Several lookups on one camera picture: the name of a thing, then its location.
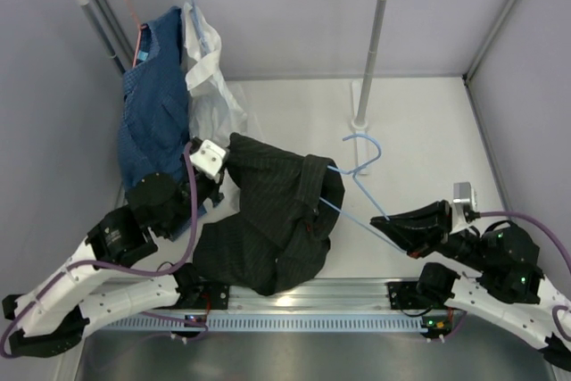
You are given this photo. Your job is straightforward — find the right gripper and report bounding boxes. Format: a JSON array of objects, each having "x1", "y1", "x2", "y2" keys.
[{"x1": 369, "y1": 199, "x2": 492, "y2": 272}]

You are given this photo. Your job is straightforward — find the black pinstriped shirt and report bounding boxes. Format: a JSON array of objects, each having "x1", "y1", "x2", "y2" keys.
[{"x1": 193, "y1": 133, "x2": 345, "y2": 296}]

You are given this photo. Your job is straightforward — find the blue wire hanger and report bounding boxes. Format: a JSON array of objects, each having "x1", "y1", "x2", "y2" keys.
[{"x1": 319, "y1": 132, "x2": 404, "y2": 253}]

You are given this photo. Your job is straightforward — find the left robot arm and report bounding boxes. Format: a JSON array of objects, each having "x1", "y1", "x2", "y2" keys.
[{"x1": 1, "y1": 171, "x2": 224, "y2": 359}]

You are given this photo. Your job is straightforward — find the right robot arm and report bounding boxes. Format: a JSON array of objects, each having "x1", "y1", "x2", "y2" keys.
[{"x1": 370, "y1": 200, "x2": 570, "y2": 370}]

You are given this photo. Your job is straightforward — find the blue checked shirt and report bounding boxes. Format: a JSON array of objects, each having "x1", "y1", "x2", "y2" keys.
[{"x1": 118, "y1": 6, "x2": 191, "y2": 192}]

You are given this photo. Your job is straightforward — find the white shirt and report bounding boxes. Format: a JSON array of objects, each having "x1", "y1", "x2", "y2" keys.
[{"x1": 183, "y1": 3, "x2": 248, "y2": 146}]

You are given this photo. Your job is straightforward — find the light blue hanger with shirt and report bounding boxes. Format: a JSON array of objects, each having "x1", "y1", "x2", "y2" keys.
[{"x1": 190, "y1": 0, "x2": 212, "y2": 55}]

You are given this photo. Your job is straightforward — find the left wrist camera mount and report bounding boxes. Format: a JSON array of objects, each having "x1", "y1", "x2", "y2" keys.
[{"x1": 189, "y1": 138, "x2": 229, "y2": 184}]

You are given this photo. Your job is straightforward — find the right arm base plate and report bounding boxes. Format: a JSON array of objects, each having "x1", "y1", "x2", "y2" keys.
[{"x1": 386, "y1": 281, "x2": 457, "y2": 342}]

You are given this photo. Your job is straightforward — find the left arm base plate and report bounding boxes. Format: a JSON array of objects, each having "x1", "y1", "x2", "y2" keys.
[{"x1": 175, "y1": 281, "x2": 230, "y2": 311}]

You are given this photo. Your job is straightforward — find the aluminium mounting rail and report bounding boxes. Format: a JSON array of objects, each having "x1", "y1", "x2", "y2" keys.
[{"x1": 88, "y1": 277, "x2": 559, "y2": 311}]

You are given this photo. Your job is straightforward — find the slotted cable duct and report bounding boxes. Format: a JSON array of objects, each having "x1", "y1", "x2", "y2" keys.
[{"x1": 105, "y1": 314, "x2": 427, "y2": 333}]

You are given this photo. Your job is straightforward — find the pink wire hanger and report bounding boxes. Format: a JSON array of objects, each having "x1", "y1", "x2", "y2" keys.
[{"x1": 123, "y1": 0, "x2": 146, "y2": 68}]

